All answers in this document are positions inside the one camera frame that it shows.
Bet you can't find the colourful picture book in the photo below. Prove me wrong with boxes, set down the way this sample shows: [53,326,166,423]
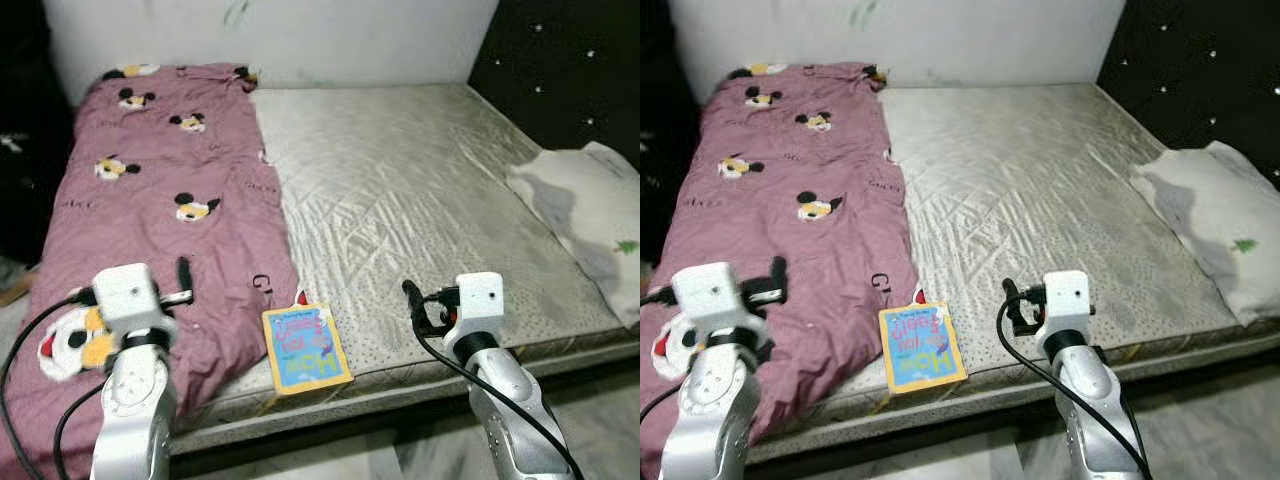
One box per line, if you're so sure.
[878,300,969,394]
[262,303,353,396]

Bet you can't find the purple Mickey print blanket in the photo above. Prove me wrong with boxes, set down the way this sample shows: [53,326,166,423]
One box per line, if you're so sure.
[0,62,301,480]
[640,62,921,480]

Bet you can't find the grey quilted mattress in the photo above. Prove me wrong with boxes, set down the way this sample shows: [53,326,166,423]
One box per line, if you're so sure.
[165,83,641,426]
[775,83,1280,431]

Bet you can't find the white pillow with green tree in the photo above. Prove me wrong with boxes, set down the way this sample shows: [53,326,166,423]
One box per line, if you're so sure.
[505,142,641,331]
[1128,140,1280,329]

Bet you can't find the black tufted headboard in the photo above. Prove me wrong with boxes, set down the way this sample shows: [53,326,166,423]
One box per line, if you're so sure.
[468,0,641,166]
[1095,0,1280,186]

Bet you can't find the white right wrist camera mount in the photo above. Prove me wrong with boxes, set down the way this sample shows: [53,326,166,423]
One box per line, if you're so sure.
[443,272,505,346]
[1035,270,1093,341]

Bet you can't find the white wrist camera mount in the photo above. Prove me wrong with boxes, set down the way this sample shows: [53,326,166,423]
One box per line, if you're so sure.
[670,262,746,336]
[1035,270,1093,341]
[93,264,163,334]
[443,272,505,346]

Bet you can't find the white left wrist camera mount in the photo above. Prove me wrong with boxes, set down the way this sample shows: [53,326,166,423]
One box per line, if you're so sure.
[670,262,746,336]
[93,264,163,334]

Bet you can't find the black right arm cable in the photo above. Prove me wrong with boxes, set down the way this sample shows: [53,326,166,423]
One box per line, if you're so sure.
[410,320,586,480]
[995,295,1156,480]

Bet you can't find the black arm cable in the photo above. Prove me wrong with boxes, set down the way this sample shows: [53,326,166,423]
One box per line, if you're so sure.
[995,295,1156,480]
[640,285,691,480]
[0,290,106,480]
[410,320,586,480]

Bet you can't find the dark bed frame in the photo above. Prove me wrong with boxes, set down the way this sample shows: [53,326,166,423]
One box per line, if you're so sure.
[770,330,1280,461]
[170,345,641,456]

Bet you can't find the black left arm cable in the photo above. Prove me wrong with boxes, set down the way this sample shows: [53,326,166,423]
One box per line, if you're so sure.
[640,285,691,480]
[0,290,106,480]

